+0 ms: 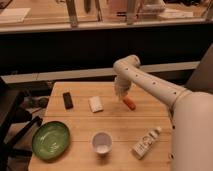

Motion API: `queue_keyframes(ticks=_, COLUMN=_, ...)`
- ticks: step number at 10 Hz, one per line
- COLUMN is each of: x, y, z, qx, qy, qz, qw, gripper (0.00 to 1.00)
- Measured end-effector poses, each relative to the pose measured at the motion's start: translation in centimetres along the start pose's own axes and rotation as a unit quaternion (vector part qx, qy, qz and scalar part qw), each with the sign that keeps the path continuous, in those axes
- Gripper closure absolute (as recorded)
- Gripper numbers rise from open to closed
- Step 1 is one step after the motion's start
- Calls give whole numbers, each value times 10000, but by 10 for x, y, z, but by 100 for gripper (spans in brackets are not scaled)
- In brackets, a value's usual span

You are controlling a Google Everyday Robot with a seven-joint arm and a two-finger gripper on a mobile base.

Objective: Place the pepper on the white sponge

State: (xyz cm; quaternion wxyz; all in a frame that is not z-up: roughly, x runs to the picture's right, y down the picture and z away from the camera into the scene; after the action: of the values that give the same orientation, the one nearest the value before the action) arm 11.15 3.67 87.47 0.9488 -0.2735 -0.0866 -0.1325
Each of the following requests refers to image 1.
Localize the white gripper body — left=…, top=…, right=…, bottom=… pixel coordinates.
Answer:
left=114, top=76, right=131, bottom=100

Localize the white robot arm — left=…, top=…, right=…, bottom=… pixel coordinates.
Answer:
left=113, top=55, right=213, bottom=171

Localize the black rectangular block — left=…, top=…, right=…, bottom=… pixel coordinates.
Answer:
left=63, top=92, right=73, bottom=109

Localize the white cup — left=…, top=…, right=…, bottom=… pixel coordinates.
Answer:
left=91, top=132, right=112, bottom=156

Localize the white lotion bottle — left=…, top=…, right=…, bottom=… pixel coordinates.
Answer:
left=132, top=127, right=162, bottom=159

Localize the dark chair back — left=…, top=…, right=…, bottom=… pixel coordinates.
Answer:
left=186, top=43, right=213, bottom=94

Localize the green bowl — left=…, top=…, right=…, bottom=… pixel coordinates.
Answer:
left=32, top=121, right=71, bottom=161

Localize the black chair base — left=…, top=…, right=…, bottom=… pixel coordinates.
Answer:
left=0, top=77, right=44, bottom=171

